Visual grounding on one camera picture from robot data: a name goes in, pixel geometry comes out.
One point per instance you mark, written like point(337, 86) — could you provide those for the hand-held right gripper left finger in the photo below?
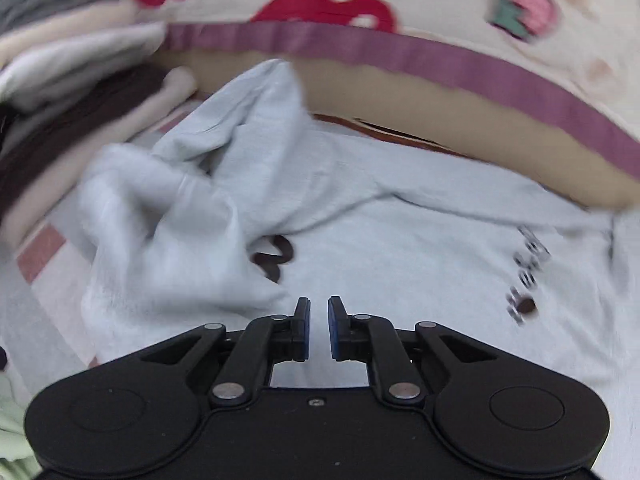
point(305, 332)

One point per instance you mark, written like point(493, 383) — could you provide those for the pile of folded clothes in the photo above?
point(65, 100)

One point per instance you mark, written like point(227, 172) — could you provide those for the light blue printed sweatshirt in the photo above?
point(400, 240)

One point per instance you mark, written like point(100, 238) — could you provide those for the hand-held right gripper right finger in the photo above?
point(334, 332)

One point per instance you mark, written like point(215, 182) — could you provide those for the light green cloth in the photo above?
point(12, 430)

